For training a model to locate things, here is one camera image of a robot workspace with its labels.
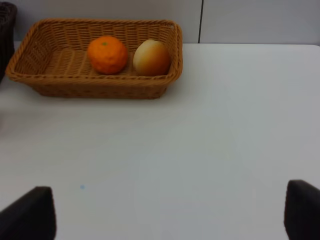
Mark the red orange peach fruit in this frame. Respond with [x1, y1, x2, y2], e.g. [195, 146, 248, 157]
[132, 39, 171, 77]

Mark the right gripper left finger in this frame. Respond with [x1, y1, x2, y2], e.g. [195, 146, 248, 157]
[0, 186, 57, 240]

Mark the orange wicker basket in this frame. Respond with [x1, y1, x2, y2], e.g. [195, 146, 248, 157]
[5, 18, 183, 99]

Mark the orange mandarin fruit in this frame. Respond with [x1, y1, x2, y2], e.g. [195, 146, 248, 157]
[87, 36, 129, 75]

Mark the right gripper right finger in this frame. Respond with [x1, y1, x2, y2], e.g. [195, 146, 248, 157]
[283, 180, 320, 240]

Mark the dark brown wicker basket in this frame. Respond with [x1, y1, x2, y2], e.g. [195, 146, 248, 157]
[0, 1, 18, 82]

